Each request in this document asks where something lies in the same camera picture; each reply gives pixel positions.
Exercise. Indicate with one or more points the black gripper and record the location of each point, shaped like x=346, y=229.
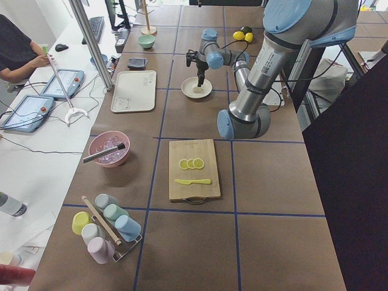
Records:
x=200, y=67

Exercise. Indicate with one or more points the cream round plate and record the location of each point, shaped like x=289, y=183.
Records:
x=188, y=85

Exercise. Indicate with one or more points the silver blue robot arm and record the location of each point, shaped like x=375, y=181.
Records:
x=287, y=24

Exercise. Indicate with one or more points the white bear tray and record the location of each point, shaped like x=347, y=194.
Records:
x=134, y=91

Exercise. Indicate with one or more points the yellow lemon left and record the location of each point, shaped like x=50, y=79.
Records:
x=239, y=36

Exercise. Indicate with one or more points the yellow lemon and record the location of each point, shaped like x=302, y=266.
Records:
x=239, y=36
x=248, y=37

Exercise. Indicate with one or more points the yellow lemon right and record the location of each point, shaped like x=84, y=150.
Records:
x=248, y=37

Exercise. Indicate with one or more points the mint green bowl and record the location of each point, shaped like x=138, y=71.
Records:
x=146, y=41

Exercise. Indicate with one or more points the grey folded cloth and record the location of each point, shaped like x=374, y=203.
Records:
x=137, y=63

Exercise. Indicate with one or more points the wooden mug stand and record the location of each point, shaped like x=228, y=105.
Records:
x=147, y=29

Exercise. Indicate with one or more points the bamboo cutting board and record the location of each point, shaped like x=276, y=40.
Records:
x=194, y=193

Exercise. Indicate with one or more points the lemon slice two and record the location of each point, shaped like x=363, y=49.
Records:
x=191, y=164

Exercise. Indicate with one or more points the black box white label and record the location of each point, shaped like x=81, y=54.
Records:
x=121, y=39

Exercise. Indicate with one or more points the lemon slice one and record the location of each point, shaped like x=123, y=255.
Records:
x=183, y=164

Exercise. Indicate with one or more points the blue bowl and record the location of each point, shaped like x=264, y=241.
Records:
x=104, y=58

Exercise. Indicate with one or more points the yellow plastic knife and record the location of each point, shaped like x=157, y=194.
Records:
x=193, y=181

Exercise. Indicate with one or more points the pink bowl with ice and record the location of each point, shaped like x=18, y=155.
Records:
x=115, y=145

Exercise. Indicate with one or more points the black keyboard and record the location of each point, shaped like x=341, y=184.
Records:
x=97, y=27

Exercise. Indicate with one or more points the far teach pendant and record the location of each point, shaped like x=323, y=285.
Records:
x=71, y=80

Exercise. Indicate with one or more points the teach pendant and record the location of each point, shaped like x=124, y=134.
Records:
x=29, y=114
x=71, y=80

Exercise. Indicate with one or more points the metal reacher grabber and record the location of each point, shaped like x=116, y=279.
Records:
x=72, y=110

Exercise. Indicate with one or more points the computer mouse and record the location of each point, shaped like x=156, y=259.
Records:
x=61, y=47

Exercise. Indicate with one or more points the grey-blue cup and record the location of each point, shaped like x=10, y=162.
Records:
x=103, y=200

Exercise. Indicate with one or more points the green cup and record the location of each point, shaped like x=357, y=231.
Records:
x=112, y=212

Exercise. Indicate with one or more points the blue cup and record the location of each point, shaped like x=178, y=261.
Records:
x=127, y=227

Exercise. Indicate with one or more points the near teach pendant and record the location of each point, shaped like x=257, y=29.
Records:
x=29, y=114

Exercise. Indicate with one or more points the seated person black shirt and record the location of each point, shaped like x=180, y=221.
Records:
x=20, y=55

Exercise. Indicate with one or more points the yellow cup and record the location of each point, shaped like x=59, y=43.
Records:
x=80, y=220

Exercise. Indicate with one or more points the white cup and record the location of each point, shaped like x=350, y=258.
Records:
x=91, y=231

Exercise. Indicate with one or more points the pink cup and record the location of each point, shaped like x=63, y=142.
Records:
x=101, y=250

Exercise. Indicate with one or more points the paper cup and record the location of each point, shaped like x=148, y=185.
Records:
x=6, y=258

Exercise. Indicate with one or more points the red bottle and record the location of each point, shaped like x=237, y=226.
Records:
x=16, y=276

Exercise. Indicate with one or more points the aluminium frame post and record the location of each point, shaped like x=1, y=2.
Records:
x=83, y=22

